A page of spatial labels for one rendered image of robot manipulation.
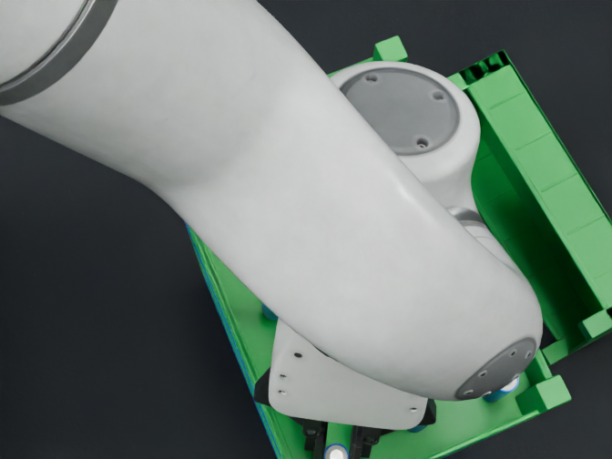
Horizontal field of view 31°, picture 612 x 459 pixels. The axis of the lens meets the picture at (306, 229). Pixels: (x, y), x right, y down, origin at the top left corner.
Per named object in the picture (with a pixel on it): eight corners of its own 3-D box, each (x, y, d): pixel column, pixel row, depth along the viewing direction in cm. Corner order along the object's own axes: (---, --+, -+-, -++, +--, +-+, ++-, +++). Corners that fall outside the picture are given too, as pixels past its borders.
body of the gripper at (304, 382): (452, 260, 67) (424, 362, 76) (283, 239, 67) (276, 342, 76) (448, 363, 62) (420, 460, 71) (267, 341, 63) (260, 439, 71)
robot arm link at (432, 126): (477, 317, 62) (392, 202, 67) (528, 152, 52) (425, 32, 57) (345, 372, 59) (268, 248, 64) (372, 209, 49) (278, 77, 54)
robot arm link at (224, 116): (253, 95, 30) (600, 332, 54) (52, -198, 39) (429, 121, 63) (32, 309, 32) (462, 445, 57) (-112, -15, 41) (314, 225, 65)
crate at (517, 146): (473, 117, 134) (415, 147, 133) (504, 47, 115) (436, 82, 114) (606, 334, 128) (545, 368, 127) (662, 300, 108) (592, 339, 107)
